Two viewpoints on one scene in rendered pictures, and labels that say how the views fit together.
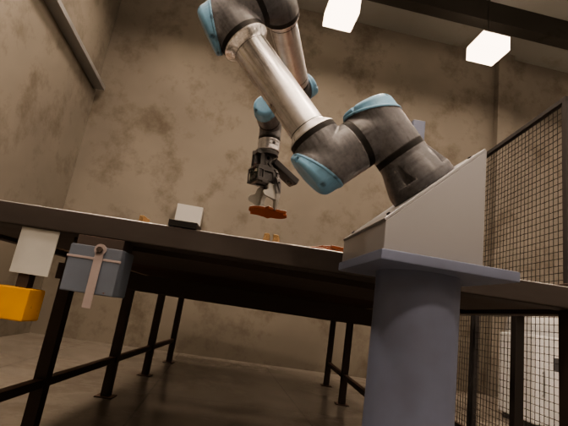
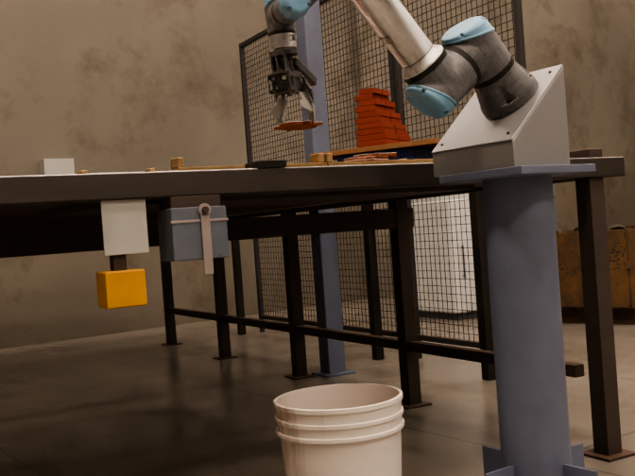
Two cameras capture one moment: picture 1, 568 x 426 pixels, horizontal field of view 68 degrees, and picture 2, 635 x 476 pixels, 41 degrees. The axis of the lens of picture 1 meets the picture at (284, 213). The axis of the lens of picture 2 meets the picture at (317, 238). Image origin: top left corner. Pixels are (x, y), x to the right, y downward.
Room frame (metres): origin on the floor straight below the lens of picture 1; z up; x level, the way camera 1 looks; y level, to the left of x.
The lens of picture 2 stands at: (-0.74, 1.14, 0.76)
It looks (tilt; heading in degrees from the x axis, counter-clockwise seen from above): 1 degrees down; 332
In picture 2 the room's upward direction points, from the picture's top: 4 degrees counter-clockwise
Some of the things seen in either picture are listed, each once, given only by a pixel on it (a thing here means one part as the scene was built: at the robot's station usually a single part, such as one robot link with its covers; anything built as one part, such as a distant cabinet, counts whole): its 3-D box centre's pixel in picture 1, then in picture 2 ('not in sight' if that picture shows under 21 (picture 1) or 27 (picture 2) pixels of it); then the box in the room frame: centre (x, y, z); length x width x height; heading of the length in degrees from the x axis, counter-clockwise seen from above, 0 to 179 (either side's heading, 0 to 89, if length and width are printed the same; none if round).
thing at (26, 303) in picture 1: (25, 272); (118, 253); (1.12, 0.64, 0.74); 0.09 x 0.08 x 0.24; 91
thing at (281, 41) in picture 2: (269, 147); (283, 43); (1.34, 0.08, 1.27); 0.08 x 0.08 x 0.05
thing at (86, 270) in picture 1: (97, 272); (194, 235); (1.13, 0.46, 0.77); 0.14 x 0.11 x 0.18; 91
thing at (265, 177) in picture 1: (264, 169); (285, 73); (1.34, 0.09, 1.19); 0.09 x 0.08 x 0.12; 122
